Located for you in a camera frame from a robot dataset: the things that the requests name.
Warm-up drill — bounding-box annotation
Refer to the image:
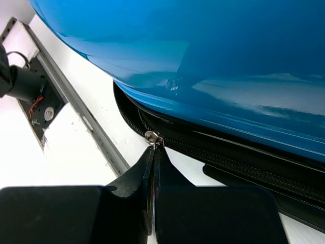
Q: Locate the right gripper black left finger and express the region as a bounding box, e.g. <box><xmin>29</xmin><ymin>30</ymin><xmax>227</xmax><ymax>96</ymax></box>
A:
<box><xmin>1</xmin><ymin>147</ymin><xmax>154</xmax><ymax>243</ymax></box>

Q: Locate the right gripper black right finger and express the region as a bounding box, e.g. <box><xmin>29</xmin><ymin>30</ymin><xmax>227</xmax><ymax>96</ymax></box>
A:
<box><xmin>154</xmin><ymin>148</ymin><xmax>288</xmax><ymax>243</ymax></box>

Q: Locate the silver zipper pull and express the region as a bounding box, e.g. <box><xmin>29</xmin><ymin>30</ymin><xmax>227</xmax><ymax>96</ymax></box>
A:
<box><xmin>144</xmin><ymin>131</ymin><xmax>165</xmax><ymax>149</ymax></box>

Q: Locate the blue hard-shell suitcase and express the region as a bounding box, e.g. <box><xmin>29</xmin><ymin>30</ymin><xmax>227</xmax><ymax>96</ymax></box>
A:
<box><xmin>30</xmin><ymin>1</ymin><xmax>324</xmax><ymax>229</ymax></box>

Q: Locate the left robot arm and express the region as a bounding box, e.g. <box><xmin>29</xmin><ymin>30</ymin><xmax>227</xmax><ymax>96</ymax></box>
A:
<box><xmin>1</xmin><ymin>44</ymin><xmax>47</xmax><ymax>102</ymax></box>

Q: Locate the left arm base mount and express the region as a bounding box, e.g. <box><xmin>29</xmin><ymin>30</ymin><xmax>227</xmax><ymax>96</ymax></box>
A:
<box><xmin>18</xmin><ymin>57</ymin><xmax>66</xmax><ymax>141</ymax></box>

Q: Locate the aluminium rail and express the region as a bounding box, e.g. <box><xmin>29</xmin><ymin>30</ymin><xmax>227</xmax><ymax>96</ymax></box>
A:
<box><xmin>1</xmin><ymin>18</ymin><xmax>128</xmax><ymax>176</ymax></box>

